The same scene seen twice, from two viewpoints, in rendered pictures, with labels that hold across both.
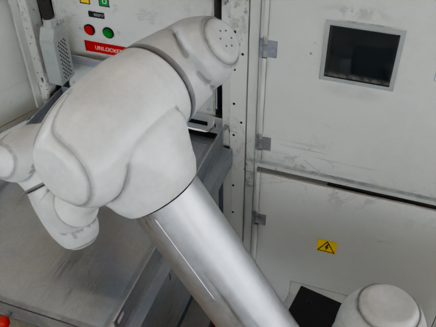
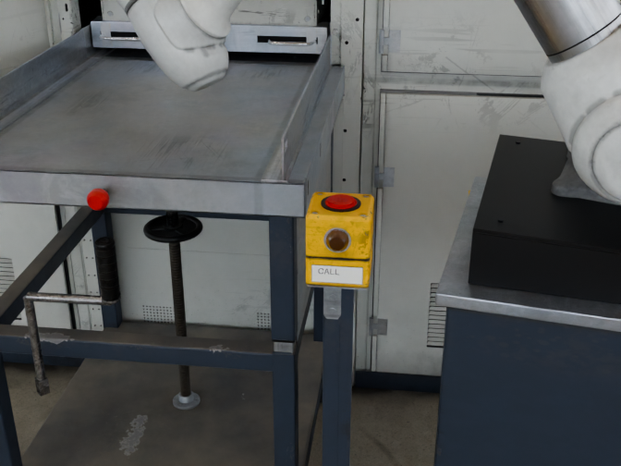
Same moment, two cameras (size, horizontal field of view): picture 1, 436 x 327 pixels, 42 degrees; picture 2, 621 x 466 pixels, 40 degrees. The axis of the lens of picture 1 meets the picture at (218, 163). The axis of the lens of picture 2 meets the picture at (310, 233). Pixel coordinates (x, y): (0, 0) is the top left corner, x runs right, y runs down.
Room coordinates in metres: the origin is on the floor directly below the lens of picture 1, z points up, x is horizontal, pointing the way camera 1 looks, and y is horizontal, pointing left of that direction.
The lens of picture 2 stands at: (-0.49, 0.44, 1.33)
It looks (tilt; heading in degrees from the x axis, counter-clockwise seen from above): 26 degrees down; 347
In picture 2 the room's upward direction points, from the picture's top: straight up
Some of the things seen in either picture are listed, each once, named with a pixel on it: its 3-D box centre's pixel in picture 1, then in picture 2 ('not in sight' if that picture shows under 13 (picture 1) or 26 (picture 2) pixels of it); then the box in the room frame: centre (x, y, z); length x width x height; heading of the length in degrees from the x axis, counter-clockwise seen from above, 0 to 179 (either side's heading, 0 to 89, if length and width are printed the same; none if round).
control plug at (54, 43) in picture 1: (57, 52); not in sight; (1.44, 0.46, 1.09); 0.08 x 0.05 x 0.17; 160
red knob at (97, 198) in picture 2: (4, 319); (100, 197); (0.74, 0.49, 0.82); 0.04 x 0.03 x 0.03; 160
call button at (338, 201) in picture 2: not in sight; (340, 205); (0.45, 0.18, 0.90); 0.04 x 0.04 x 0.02
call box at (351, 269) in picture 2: not in sight; (340, 239); (0.45, 0.19, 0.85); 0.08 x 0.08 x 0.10; 70
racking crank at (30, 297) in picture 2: not in sight; (73, 320); (0.76, 0.55, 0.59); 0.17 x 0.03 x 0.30; 71
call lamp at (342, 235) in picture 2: not in sight; (336, 241); (0.41, 0.20, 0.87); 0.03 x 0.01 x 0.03; 70
